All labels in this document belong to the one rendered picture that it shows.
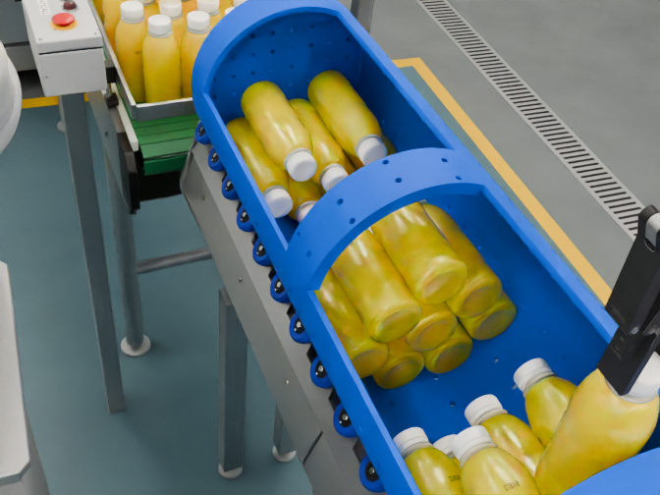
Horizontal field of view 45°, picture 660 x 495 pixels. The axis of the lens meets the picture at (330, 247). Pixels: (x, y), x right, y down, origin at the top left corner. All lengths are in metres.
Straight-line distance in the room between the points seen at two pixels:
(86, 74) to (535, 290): 0.80
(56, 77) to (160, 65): 0.18
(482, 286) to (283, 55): 0.52
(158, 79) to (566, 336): 0.85
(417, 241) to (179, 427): 1.33
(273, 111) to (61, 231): 1.60
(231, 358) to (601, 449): 1.07
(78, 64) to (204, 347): 1.11
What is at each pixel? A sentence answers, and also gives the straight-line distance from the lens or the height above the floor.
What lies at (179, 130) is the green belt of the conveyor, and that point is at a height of 0.90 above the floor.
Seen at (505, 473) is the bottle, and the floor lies 1.13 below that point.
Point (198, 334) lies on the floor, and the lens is 2.29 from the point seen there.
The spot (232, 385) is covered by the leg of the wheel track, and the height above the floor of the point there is 0.37.
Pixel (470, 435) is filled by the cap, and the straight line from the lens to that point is 0.79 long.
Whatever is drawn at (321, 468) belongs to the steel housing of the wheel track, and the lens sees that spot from 1.03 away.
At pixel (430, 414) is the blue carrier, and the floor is 0.96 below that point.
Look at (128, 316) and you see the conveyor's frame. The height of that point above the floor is 0.15.
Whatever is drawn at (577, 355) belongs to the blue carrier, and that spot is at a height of 1.08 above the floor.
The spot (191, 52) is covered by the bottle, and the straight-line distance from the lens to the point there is 1.45.
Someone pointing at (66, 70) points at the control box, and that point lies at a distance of 1.36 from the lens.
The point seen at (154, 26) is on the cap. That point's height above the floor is 1.08.
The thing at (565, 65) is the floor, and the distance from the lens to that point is 3.84.
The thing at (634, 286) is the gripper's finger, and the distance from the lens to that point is 0.54.
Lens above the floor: 1.74
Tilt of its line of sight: 43 degrees down
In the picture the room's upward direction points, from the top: 8 degrees clockwise
